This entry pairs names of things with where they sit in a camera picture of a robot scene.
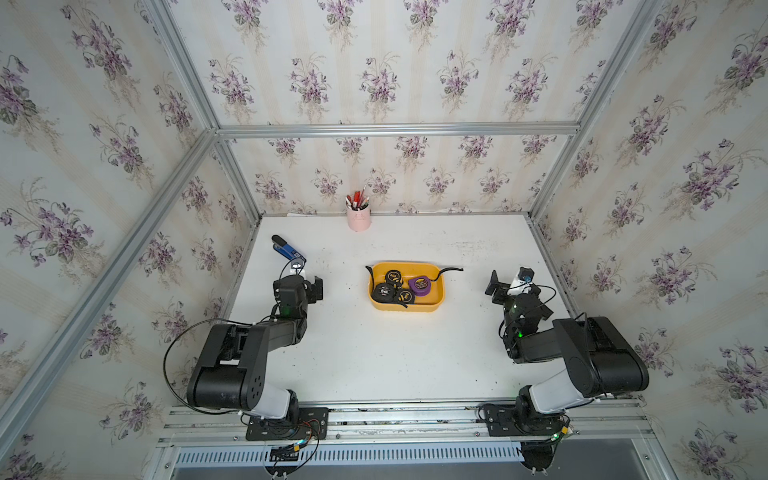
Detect red pens in cup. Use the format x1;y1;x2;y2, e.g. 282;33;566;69
345;190;370;211

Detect aluminium front rail frame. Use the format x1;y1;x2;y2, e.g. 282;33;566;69
143;400;676;479

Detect pink pen holder cup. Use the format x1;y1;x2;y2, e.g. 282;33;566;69
346;207;372;232

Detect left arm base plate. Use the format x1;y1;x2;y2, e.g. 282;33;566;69
245;407;330;441

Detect blue black utility knife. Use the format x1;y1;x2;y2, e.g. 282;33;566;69
271;235;306;268

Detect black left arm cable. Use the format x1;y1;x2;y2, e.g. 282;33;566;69
162;317;253;416

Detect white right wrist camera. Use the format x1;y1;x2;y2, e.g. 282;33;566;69
507;266;535;295

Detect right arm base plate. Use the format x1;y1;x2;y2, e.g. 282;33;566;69
478;403;570;438

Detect yellow plastic storage box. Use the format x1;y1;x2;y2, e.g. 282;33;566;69
365;261;455;313

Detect purple tape measure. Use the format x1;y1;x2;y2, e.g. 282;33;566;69
408;276;433;297

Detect black yellow tape measure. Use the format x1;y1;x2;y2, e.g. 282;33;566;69
395;289;415;305
371;282;396;303
385;270;403;286

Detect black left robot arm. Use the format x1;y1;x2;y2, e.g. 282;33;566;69
186;274;324;424

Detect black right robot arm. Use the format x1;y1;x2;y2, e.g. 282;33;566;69
485;267;650;429

